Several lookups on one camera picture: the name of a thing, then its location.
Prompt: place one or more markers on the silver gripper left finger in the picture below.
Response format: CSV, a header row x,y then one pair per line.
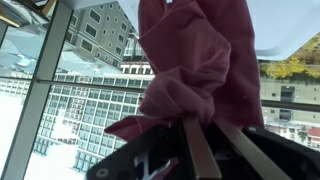
x,y
204,164

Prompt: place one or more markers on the magenta pink t-shirt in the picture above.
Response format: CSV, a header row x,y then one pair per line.
x,y
204,63

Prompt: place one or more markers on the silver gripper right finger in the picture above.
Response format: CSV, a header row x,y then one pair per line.
x,y
260,162

